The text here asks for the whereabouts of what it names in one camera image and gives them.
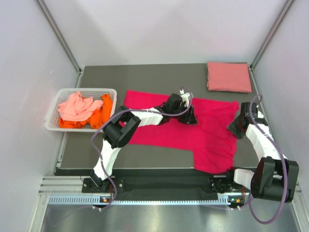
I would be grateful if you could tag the folded salmon pink t shirt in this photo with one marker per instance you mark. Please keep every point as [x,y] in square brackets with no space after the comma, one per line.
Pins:
[230,77]

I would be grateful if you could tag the white plastic basket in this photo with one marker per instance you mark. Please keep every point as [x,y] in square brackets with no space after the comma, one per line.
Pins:
[53,116]

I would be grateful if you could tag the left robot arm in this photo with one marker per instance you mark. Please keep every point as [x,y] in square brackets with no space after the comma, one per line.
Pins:
[120,128]

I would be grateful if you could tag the magenta t shirt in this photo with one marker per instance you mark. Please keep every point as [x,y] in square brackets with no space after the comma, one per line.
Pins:
[213,146]

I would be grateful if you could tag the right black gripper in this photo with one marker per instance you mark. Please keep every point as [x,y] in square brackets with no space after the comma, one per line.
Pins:
[231,127]

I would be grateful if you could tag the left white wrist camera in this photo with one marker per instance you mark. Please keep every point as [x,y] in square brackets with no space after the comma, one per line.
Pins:
[186,97]

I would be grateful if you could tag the aluminium frame rail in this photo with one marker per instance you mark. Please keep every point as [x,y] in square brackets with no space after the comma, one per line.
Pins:
[59,36]
[288,4]

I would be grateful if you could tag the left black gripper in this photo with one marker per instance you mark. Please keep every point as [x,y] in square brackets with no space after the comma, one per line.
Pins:
[189,118]

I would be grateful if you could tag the light pink t shirt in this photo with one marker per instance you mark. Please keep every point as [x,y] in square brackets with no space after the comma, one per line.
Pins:
[77,108]

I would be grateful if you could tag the slotted cable duct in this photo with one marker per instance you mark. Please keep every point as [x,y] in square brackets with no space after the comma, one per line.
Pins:
[104,200]

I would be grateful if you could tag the left aluminium frame rail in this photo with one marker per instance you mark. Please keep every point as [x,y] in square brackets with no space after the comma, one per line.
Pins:
[59,36]

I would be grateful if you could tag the orange t shirt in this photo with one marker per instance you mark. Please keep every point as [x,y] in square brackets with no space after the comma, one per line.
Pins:
[98,118]

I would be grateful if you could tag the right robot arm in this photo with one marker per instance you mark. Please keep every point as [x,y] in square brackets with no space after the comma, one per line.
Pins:
[267,181]

